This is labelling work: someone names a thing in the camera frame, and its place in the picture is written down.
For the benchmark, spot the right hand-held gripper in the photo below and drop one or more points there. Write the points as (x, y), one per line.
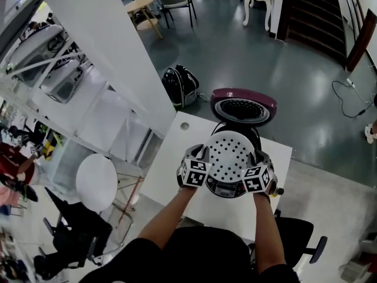
(259, 180)

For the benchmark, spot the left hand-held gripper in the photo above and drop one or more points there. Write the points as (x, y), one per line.
(194, 174)

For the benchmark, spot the white perforated steamer tray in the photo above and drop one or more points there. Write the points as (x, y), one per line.
(229, 155)

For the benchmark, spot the person's right forearm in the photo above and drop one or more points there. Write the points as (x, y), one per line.
(269, 234)

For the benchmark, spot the person's left forearm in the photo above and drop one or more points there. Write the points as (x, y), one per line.
(165, 220)

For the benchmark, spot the white square table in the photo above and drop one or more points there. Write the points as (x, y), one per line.
(171, 164)

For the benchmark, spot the yellow bottle with black cap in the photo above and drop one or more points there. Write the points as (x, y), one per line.
(278, 192)

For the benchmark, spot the maroon rice cooker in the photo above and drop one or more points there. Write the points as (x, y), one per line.
(244, 96)

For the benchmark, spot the black backpack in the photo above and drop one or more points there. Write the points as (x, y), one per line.
(181, 85)

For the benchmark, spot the black office chair with armrests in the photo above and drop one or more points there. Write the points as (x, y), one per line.
(297, 237)

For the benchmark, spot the person's black shirt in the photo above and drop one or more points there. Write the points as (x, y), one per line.
(191, 258)

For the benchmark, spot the white power strip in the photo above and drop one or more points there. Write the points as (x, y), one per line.
(350, 82)

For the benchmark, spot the white metal shelving rack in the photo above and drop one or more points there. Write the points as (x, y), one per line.
(73, 99)

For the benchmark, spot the yellow black box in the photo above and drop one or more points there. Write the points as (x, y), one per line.
(51, 146)

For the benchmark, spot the grey small box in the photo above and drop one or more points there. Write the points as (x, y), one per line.
(355, 271)

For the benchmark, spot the grey armchair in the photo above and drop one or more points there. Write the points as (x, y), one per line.
(173, 0)

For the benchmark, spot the dark wooden staircase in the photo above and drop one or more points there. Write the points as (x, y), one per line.
(315, 13)

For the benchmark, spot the round wooden table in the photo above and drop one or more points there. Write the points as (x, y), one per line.
(141, 4)

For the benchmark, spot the black swivel chair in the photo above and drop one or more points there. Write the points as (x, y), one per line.
(56, 264)

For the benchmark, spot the black chrome-frame chair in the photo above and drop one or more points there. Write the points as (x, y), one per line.
(85, 231)

